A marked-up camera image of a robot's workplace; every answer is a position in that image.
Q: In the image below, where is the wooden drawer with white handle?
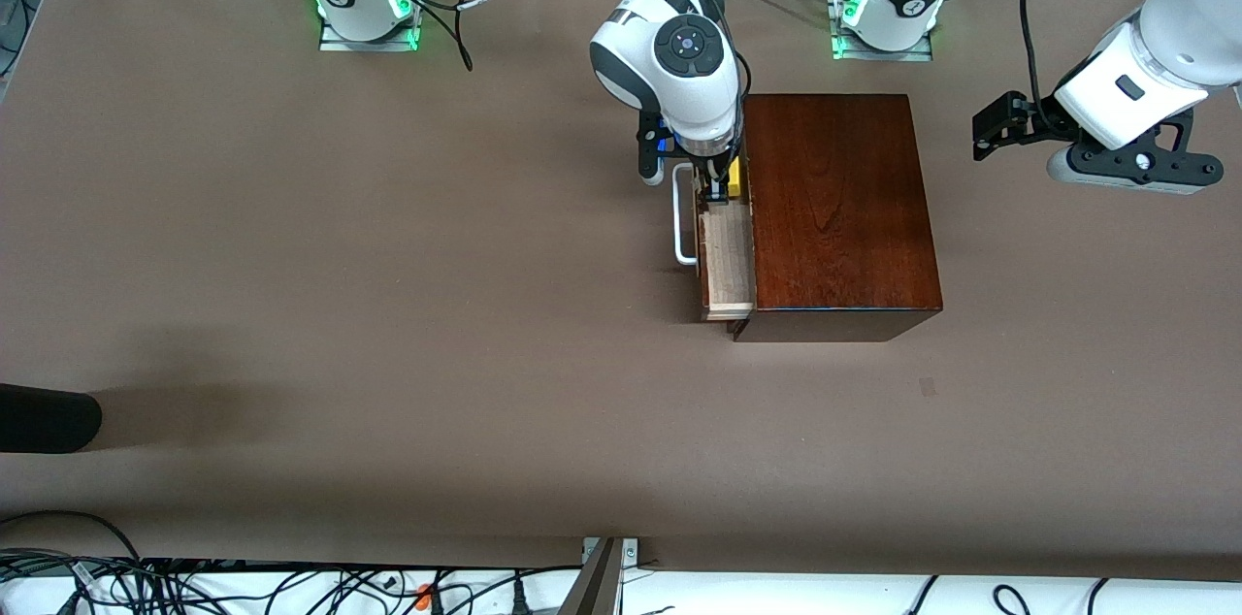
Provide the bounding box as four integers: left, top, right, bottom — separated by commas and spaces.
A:
672, 162, 758, 322

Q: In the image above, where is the silver bracket plate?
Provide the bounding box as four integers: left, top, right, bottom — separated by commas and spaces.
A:
582, 537, 641, 566

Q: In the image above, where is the black cylindrical object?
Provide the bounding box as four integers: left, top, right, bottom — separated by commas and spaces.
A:
0, 382, 104, 455

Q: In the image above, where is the dark aluminium beam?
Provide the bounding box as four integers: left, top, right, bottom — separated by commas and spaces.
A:
561, 537, 625, 615

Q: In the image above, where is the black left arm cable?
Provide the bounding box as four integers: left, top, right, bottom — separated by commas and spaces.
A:
1019, 0, 1054, 112

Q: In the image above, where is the long black cable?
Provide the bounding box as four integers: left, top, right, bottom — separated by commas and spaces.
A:
233, 563, 585, 608

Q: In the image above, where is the dark wooden drawer cabinet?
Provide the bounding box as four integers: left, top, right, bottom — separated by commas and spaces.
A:
728, 93, 944, 344

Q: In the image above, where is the black looped cable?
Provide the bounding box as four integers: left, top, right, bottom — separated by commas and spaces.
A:
0, 508, 148, 587

